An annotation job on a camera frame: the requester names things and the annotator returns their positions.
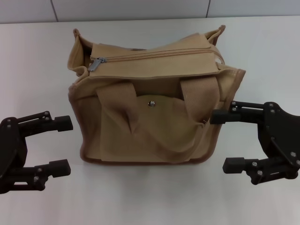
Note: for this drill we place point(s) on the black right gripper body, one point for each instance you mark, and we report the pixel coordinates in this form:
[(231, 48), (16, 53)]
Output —
[(288, 131)]

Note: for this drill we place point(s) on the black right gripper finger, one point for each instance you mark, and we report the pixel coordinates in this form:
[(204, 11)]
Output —
[(219, 117), (234, 165)]

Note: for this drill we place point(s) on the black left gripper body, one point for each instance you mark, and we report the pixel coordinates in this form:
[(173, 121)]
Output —
[(12, 145)]

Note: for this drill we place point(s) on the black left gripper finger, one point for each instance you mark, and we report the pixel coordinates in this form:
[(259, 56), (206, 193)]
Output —
[(63, 123), (58, 167)]

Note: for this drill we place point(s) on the khaki canvas food bag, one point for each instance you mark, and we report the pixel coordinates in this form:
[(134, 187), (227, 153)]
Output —
[(159, 133)]

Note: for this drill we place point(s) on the silver metal zipper pull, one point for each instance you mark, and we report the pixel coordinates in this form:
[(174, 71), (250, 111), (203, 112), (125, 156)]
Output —
[(95, 64)]

